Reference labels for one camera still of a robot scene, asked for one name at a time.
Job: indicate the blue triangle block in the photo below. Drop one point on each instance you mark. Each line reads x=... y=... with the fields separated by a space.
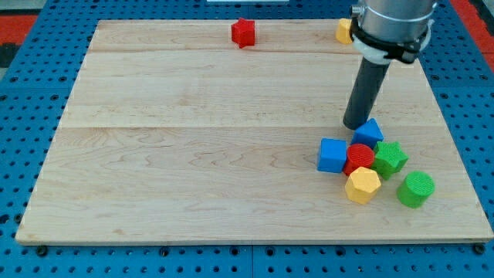
x=368 y=134

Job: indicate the red cylinder block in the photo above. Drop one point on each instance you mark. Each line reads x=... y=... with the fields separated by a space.
x=358 y=155

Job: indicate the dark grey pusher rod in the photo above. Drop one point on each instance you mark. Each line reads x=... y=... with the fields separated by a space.
x=367 y=85

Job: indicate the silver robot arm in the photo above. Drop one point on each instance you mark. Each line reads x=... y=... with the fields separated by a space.
x=384 y=30

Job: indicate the light wooden board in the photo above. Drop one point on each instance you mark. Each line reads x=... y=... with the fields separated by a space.
x=173 y=135

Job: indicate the yellow hexagon block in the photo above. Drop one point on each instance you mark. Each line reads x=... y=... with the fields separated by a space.
x=362 y=185

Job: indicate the blue cube block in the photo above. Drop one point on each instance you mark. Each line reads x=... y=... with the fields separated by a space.
x=332 y=155

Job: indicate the yellow heart block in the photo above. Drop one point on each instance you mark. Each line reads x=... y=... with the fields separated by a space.
x=342 y=33

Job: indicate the green cylinder block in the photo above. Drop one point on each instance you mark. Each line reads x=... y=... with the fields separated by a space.
x=415 y=189

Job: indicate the green star block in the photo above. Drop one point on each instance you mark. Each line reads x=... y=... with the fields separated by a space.
x=389 y=158

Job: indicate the red star block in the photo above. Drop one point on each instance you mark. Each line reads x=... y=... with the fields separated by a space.
x=243 y=32

